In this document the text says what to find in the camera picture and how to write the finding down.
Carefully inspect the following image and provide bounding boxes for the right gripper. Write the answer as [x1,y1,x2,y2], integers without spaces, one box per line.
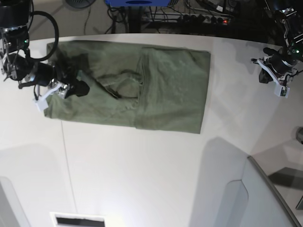
[18,60,90,99]

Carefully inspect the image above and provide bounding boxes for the green t-shirt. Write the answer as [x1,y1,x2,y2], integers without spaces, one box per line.
[44,40,211,134]

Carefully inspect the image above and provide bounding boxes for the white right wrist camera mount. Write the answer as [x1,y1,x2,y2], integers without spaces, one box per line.
[33,82,69,112]

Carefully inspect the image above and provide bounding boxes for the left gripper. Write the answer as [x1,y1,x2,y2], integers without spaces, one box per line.
[250,47,298,83]

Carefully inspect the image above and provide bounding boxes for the black power strip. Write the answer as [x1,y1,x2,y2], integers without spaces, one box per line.
[177,14,230,25]

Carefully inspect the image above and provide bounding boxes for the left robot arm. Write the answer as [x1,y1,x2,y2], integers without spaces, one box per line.
[256,0,303,86]

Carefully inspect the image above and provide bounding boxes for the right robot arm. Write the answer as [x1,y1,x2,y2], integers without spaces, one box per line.
[0,0,90,99]

